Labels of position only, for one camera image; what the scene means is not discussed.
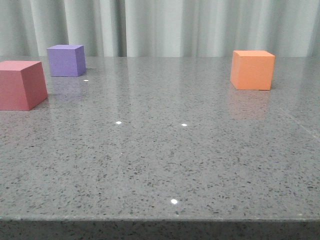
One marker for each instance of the orange foam cube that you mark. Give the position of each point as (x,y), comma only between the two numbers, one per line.
(252,69)

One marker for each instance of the purple foam cube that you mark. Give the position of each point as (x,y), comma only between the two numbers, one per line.
(66,60)

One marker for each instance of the red foam cube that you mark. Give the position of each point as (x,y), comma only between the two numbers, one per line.
(22,85)

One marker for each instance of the pale green curtain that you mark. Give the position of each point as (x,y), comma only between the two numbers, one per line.
(161,28)

